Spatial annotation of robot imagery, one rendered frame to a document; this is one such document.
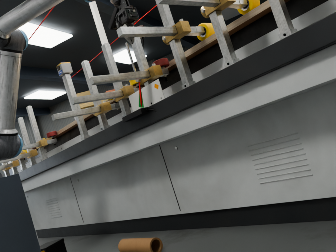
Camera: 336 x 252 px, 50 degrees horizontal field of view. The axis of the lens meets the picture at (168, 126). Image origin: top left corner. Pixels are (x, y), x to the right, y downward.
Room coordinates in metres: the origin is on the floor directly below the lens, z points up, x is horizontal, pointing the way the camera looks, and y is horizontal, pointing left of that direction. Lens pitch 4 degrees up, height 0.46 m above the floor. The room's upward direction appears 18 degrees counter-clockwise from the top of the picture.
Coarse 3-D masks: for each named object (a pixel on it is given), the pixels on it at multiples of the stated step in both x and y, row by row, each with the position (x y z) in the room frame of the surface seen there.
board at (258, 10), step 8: (288, 0) 1.35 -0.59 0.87; (256, 8) 1.39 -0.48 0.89; (264, 8) 1.37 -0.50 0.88; (248, 16) 1.43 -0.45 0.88; (256, 16) 1.42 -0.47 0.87; (232, 24) 1.49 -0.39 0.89; (240, 24) 1.46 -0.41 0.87; (248, 24) 1.50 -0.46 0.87; (232, 32) 1.54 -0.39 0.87; (208, 40) 1.60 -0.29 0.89; (216, 40) 1.59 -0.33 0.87; (192, 48) 1.68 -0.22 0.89; (200, 48) 1.64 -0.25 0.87; (192, 56) 1.74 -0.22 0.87; (64, 128) 2.81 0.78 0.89; (72, 128) 2.82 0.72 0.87; (56, 136) 2.98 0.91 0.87
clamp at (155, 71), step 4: (148, 68) 1.68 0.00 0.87; (152, 68) 1.66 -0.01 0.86; (156, 68) 1.67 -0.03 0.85; (160, 68) 1.69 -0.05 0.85; (152, 72) 1.67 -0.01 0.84; (156, 72) 1.67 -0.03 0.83; (160, 72) 1.68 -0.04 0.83; (152, 76) 1.68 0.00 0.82; (156, 76) 1.69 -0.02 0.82; (144, 80) 1.72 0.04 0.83; (148, 80) 1.72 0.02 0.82
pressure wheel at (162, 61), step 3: (156, 60) 1.73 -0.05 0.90; (159, 60) 1.73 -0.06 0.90; (162, 60) 1.73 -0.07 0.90; (165, 60) 1.73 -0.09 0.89; (153, 63) 1.75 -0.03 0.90; (156, 63) 1.73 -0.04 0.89; (159, 63) 1.73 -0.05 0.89; (162, 63) 1.73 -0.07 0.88; (165, 63) 1.73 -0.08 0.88; (168, 63) 1.75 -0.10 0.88; (162, 66) 1.76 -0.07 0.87; (165, 66) 1.78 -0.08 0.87; (165, 78) 1.76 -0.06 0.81; (165, 81) 1.76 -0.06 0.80
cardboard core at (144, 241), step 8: (128, 240) 1.97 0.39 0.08; (136, 240) 1.91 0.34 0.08; (144, 240) 1.85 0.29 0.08; (152, 240) 1.81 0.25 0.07; (160, 240) 1.84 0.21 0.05; (120, 248) 2.00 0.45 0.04; (128, 248) 1.94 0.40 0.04; (136, 248) 1.88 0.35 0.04; (144, 248) 1.83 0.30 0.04; (152, 248) 1.89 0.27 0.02; (160, 248) 1.84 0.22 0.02
